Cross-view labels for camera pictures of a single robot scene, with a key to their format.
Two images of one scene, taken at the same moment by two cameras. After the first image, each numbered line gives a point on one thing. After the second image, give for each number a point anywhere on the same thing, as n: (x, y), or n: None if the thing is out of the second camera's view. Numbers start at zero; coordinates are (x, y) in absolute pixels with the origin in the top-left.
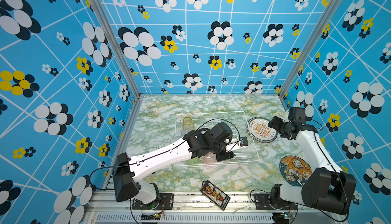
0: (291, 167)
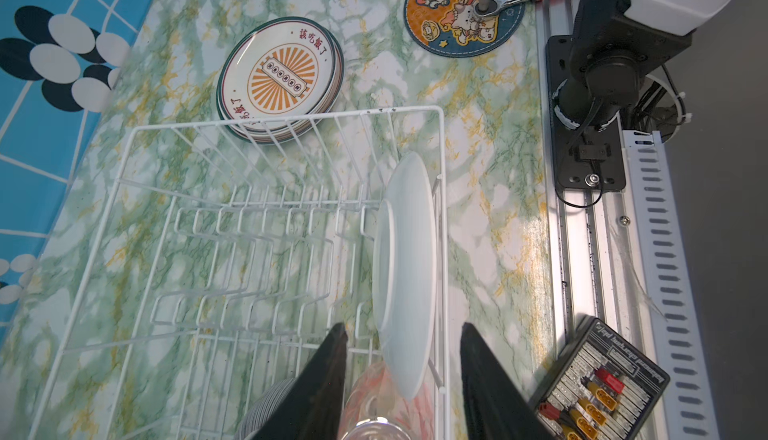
0: (439, 8)
